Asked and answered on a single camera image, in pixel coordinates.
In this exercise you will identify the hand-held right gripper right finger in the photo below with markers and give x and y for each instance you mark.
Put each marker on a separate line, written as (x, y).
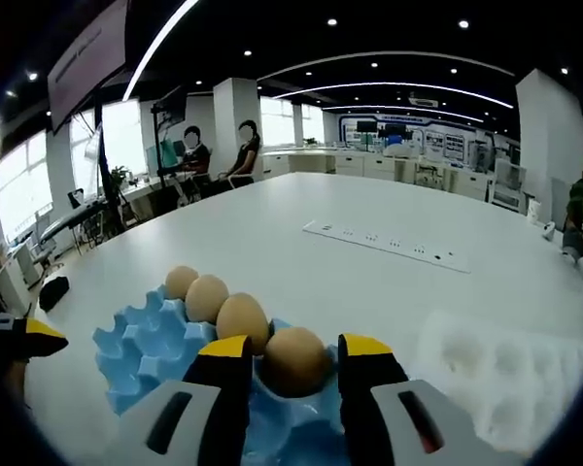
(364, 412)

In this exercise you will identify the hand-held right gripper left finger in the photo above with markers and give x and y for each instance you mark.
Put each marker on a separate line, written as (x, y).
(223, 412)

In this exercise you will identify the blue egg tray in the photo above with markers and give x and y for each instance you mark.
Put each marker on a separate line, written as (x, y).
(146, 349)

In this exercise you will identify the white foam egg holder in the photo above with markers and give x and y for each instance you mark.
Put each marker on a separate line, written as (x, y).
(505, 388)

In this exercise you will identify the black pouch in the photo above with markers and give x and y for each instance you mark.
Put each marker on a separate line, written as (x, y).
(54, 293)

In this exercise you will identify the black folding table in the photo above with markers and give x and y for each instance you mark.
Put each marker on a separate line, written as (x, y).
(73, 218)

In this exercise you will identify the white power strip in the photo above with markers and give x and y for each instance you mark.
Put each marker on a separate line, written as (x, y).
(384, 245)

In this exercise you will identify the white table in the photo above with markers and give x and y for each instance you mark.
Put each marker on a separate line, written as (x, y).
(296, 218)

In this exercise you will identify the white chair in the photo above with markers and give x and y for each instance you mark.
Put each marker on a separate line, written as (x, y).
(243, 180)

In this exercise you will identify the white cabinet row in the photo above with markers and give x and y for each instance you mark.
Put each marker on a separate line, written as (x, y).
(369, 167)

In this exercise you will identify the small white object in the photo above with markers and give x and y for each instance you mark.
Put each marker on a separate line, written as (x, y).
(549, 230)

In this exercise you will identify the white paper cup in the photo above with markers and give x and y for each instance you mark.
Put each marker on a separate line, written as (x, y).
(534, 209)

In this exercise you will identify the grey rounded object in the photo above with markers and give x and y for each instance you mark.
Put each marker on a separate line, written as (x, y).
(573, 245)

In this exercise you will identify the grey mesh office chair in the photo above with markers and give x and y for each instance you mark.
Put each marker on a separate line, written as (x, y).
(506, 182)

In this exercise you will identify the black monitor on stand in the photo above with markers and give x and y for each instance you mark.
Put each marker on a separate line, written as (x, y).
(172, 107)

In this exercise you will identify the large hanging display screen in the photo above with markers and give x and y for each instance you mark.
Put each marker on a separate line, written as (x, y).
(87, 63)

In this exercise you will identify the ceiling air conditioner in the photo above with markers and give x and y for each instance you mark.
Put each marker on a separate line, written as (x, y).
(423, 101)

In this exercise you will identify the blue framed display wall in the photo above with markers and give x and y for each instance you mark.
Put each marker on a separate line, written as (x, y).
(432, 141)

